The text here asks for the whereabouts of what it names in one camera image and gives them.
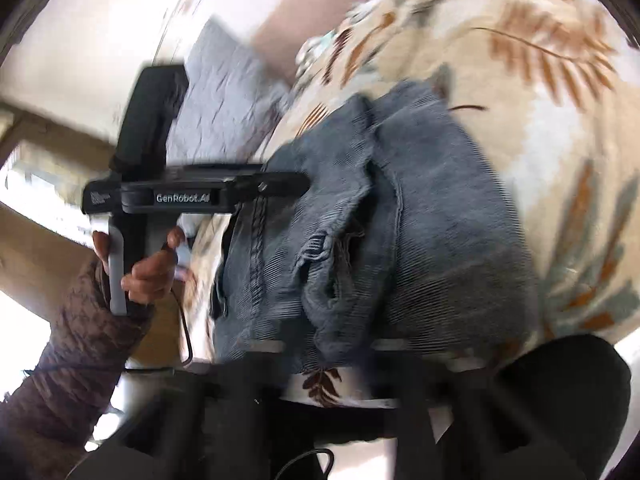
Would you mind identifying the blue denim jeans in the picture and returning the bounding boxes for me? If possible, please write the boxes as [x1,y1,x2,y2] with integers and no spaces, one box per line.
[210,81,537,373]

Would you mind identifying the brown patterned sleeve forearm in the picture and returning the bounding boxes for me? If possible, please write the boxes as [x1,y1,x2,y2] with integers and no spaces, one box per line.
[1,258,154,479]

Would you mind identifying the wooden cabinet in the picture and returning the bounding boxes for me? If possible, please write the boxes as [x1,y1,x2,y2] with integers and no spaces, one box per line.
[0,104,187,361]

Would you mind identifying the grey quilted pillow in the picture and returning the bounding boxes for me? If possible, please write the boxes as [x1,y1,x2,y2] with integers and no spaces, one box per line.
[167,20,291,165]

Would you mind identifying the pink upholstered headboard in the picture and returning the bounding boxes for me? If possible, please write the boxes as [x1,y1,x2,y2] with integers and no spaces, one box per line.
[250,0,361,84]

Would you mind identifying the leaf print fleece blanket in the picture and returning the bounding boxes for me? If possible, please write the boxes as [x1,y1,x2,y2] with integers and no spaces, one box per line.
[179,0,640,406]

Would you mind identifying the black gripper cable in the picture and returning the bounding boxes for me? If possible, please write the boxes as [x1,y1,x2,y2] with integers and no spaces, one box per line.
[119,284,196,373]

